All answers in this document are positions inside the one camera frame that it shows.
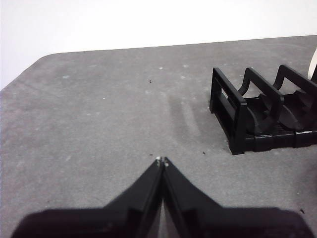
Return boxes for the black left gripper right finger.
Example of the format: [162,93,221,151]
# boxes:
[162,157,312,238]

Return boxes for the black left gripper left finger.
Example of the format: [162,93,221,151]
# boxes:
[11,156,164,238]

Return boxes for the black plate rack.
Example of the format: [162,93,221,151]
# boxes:
[209,64,317,156]

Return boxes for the beige plate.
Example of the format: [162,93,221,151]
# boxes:
[308,48,317,81]

